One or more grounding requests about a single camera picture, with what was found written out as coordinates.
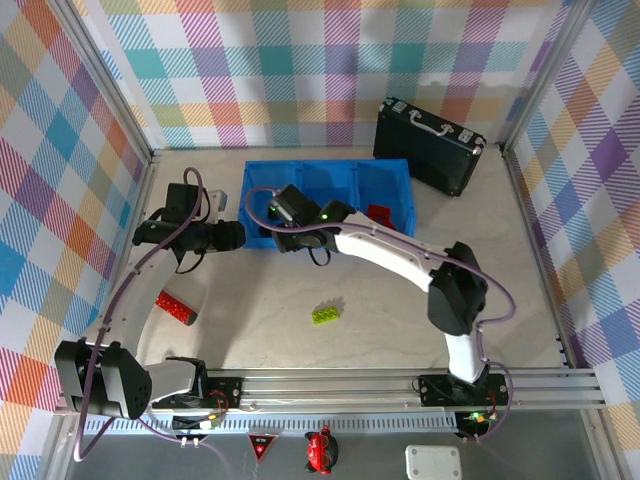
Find blue three-compartment bin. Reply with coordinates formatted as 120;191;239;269
238;158;417;250

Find green lego brick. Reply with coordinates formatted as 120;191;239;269
311;305;342;327

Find long red lego brick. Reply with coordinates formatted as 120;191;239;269
155;290;197;327

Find black hard case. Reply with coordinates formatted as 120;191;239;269
372;96;489;198

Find black connector box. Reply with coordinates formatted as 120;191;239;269
455;409;494;436
172;412;221;432

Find red triangle sign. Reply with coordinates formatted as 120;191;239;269
247;433;276;462

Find red and black button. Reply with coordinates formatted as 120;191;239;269
304;425;341;475

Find white metal plate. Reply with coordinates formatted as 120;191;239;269
404;444;462;480

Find aluminium side rail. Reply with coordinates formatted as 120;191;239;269
87;149;164;374
499;147;589;371

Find wide aluminium base rail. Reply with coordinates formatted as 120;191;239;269
53;368;610;417

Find silver case handle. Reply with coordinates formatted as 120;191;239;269
408;110;454;137

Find aluminium frame post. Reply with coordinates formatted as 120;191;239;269
49;0;164;169
497;0;604;154

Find white slotted cable duct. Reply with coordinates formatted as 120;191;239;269
78;417;460;435

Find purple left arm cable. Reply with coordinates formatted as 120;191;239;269
72;167;231;480

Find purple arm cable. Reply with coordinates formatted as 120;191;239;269
248;185;517;445
72;167;231;480

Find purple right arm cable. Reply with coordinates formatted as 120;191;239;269
248;185;517;445

